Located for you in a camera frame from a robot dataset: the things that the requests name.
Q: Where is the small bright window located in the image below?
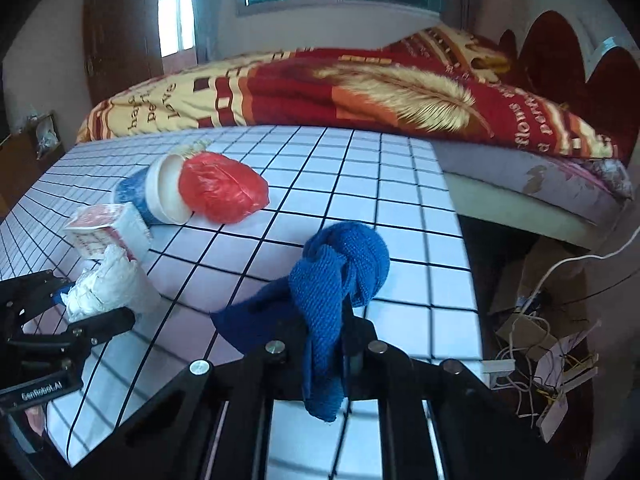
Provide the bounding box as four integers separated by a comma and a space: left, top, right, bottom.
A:
157, 0, 196, 66

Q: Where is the yellow cable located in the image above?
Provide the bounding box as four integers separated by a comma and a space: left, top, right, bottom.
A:
530, 355, 598, 406

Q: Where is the blue towel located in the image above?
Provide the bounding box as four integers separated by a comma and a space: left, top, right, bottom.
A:
210, 221, 391, 423

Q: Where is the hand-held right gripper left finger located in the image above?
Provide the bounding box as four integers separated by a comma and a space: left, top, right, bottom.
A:
70, 312, 313, 480

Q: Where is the blue paper cup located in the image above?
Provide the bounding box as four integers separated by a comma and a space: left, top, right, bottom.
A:
114, 152, 193, 226

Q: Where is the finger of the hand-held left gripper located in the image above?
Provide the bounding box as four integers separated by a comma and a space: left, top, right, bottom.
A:
0, 270, 74, 333
7, 307, 137, 361

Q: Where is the red white headboard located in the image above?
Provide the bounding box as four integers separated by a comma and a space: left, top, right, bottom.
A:
497, 2, 640, 156

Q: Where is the white checked tablecloth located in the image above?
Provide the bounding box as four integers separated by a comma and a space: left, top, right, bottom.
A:
0, 125, 483, 480

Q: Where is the cardboard box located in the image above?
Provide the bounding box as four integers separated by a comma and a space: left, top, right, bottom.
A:
490, 240, 591, 361

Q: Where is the white paper sheet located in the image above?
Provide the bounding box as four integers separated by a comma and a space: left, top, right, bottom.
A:
532, 330, 596, 386

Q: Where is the white router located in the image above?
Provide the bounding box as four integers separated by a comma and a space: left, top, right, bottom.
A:
535, 365, 601, 443

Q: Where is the floral pillow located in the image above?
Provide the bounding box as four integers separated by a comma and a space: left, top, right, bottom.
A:
590, 157, 633, 201

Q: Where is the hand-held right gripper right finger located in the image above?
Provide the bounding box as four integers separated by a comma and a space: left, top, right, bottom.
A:
342, 309, 568, 480

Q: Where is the red yellow printed blanket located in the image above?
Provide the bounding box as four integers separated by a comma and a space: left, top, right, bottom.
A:
75, 25, 621, 161

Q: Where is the red plastic bag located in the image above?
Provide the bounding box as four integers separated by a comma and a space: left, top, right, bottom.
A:
177, 152, 269, 225

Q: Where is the white power strip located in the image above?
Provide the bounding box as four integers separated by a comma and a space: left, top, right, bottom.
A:
482, 357, 517, 391

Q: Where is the wooden side cabinet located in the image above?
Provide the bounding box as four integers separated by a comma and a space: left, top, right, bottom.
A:
0, 130, 66, 221

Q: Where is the long white cable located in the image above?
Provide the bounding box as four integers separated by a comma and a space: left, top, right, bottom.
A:
520, 225, 640, 321

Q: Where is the red white small carton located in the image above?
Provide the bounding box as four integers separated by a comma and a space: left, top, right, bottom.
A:
64, 202, 153, 263

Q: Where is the brown wooden wardrobe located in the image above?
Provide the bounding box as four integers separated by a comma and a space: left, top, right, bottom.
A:
82, 0, 166, 106

